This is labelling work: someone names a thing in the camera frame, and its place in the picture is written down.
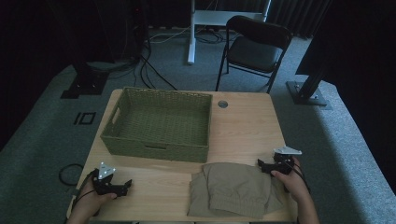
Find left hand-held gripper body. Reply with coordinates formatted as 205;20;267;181
92;161;125;197

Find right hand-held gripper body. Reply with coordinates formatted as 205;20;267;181
270;146;303;175

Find khaki pants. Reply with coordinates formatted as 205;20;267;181
187;161;286;220

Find green woven basket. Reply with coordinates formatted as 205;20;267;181
100;86;214;164

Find person's left hand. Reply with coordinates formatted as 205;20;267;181
72;177;119;220

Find person's right hand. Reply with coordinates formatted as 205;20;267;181
270;156;310;202

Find black folding chair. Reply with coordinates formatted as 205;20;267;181
215;15;294;94

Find dark curtain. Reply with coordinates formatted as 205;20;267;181
266;0;332;39

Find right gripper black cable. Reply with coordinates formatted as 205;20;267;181
288;161;312;194

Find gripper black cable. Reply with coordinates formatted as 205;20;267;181
72;168;99;216
288;161;312;194

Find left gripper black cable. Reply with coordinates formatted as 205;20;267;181
72;168;99;216

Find coiled black floor cable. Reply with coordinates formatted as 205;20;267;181
58;162;84;187

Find black stand with base plate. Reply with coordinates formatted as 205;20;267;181
285;66;333;111
60;61;110;100

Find black floor cables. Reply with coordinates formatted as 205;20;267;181
133;43;179;91

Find white metal desk frame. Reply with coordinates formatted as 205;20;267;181
186;0;273;66

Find white floor cable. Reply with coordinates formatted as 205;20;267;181
148;26;191;45

